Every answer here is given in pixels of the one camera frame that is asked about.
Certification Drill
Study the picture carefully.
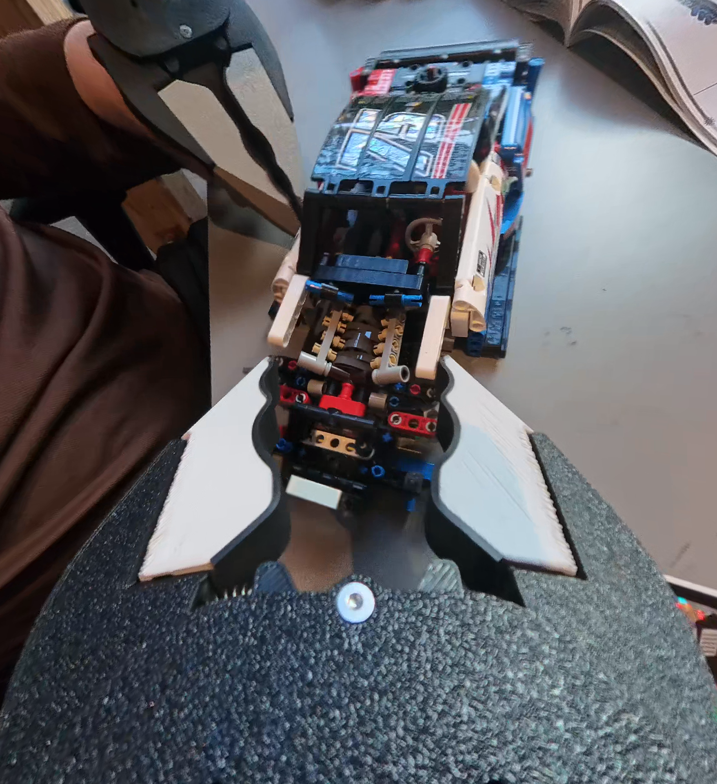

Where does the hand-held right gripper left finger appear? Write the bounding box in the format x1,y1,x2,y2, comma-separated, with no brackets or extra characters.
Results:
138,358,291,583

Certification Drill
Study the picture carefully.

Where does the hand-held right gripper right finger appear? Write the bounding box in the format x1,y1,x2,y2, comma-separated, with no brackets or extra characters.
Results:
428,355,581,578

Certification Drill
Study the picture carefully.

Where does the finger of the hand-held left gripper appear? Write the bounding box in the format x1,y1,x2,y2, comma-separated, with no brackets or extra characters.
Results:
158,78,304,250
222,45,304,212

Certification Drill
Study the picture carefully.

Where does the toy brick race car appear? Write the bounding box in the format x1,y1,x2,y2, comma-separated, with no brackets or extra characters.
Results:
266,38,546,512

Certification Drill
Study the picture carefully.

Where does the grey desk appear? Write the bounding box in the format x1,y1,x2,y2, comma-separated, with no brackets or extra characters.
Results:
208,0,717,613

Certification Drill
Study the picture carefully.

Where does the person's left hand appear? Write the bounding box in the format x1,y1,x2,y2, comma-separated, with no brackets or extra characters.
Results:
66,26,152,134

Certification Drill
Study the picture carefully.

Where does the open instruction booklet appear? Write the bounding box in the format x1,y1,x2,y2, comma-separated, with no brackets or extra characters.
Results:
502,0,717,180

